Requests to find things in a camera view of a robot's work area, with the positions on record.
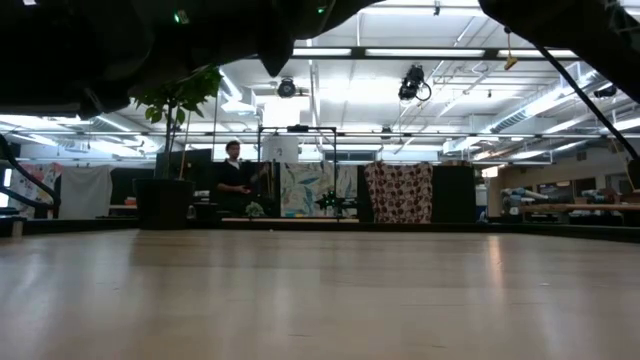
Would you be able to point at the wooden workbench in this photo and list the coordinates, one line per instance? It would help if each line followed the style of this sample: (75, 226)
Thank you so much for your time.
(590, 207)

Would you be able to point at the black tubular stand frame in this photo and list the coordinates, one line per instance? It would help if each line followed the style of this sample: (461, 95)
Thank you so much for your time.
(297, 128)

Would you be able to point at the green potted plant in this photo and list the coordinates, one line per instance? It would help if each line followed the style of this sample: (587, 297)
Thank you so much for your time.
(162, 205)

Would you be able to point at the grey hanging cloth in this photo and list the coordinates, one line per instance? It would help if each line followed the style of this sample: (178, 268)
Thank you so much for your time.
(85, 192)

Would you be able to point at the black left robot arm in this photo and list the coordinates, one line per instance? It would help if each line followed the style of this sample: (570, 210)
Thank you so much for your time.
(75, 50)

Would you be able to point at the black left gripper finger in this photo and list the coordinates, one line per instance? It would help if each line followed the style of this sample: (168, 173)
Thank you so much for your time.
(278, 62)

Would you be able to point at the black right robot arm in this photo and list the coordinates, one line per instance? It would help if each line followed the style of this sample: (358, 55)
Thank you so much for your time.
(590, 30)

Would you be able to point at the brown dotted cloth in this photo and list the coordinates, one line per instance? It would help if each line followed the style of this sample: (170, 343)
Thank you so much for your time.
(400, 192)

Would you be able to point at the leaf pattern cloth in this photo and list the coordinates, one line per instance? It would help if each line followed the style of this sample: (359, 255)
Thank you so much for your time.
(305, 187)

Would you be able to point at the person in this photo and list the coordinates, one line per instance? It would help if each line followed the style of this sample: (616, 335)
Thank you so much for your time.
(231, 175)

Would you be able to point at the small pale green plant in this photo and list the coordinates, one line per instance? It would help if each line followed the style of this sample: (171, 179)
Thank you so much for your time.
(255, 210)

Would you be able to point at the white red floral cloth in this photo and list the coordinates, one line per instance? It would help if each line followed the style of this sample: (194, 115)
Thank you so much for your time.
(37, 175)

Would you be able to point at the round black ceiling light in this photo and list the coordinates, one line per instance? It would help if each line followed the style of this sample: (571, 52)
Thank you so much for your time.
(286, 88)

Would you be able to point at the yellow hanging connector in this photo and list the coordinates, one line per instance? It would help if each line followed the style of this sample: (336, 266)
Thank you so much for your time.
(510, 62)

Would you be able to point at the black aluminium table frame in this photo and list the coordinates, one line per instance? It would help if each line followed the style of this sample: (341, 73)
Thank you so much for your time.
(357, 52)

